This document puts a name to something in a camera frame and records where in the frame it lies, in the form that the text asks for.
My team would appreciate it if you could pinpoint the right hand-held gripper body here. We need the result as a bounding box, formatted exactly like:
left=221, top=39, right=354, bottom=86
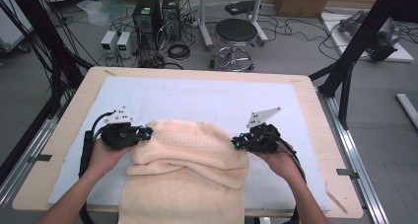
left=241, top=107, right=283, bottom=154

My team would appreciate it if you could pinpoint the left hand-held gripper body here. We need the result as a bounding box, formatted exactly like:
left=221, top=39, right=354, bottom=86
left=98, top=106, right=147, bottom=152

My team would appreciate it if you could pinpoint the cream towel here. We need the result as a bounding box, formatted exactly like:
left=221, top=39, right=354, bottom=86
left=117, top=118, right=250, bottom=224

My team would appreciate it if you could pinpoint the person's left hand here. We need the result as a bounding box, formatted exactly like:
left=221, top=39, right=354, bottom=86
left=86, top=138, right=136, bottom=179

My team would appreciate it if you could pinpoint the person's right hand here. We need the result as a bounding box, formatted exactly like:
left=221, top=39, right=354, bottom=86
left=252, top=141, right=305, bottom=186

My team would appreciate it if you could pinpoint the black clip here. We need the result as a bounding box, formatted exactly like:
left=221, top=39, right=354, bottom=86
left=336, top=168, right=360, bottom=181
left=28, top=154, right=53, bottom=163

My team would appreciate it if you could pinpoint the white power supply unit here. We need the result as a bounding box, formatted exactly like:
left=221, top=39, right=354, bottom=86
left=116, top=31, right=137, bottom=58
left=100, top=30, right=119, bottom=55

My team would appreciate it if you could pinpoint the thin wooden strip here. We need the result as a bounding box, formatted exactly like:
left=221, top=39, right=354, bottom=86
left=324, top=181, right=348, bottom=215

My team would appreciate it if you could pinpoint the black round stool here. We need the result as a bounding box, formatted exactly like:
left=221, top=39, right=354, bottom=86
left=209, top=18, right=259, bottom=73

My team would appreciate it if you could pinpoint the large black computer tower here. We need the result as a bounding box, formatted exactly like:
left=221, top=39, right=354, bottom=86
left=131, top=0, right=164, bottom=50

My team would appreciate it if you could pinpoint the slim black computer tower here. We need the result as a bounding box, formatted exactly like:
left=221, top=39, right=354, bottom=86
left=161, top=0, right=182, bottom=41

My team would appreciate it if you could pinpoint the white table leg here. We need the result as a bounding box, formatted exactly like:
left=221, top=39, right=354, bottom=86
left=196, top=0, right=215, bottom=50
left=248, top=0, right=270, bottom=46

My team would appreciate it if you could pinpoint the clear plastic bag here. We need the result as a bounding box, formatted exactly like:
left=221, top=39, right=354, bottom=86
left=77, top=0, right=127, bottom=26

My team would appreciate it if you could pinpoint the black flat device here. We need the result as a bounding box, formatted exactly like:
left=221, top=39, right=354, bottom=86
left=225, top=0, right=256, bottom=16

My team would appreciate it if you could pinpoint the white platform board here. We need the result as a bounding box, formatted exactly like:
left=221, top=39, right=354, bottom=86
left=319, top=11, right=415, bottom=63

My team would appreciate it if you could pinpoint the cardboard box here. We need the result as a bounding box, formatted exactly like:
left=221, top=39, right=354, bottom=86
left=274, top=0, right=333, bottom=19

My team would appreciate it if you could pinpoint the white tube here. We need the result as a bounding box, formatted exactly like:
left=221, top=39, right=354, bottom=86
left=395, top=93, right=418, bottom=130

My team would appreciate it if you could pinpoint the white panel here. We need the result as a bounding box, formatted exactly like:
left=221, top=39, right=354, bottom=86
left=0, top=0, right=34, bottom=54

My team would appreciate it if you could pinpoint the grey machine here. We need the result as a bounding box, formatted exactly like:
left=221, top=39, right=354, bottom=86
left=338, top=9, right=403, bottom=62

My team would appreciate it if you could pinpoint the black sleeved cable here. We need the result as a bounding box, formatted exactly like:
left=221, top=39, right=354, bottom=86
left=78, top=110, right=116, bottom=224
left=274, top=131, right=308, bottom=224

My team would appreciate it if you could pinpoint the coiled black cable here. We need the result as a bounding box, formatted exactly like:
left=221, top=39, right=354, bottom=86
left=167, top=42, right=191, bottom=60

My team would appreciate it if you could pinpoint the aluminium rail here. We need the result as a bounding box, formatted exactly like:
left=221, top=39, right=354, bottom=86
left=316, top=87, right=390, bottom=224
left=0, top=116, right=58, bottom=212

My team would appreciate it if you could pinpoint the black metal stand with cables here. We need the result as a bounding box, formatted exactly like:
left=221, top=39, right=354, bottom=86
left=4, top=0, right=95, bottom=119

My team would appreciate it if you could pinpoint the black metal frame stand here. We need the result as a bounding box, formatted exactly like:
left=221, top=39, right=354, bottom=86
left=309, top=0, right=418, bottom=130

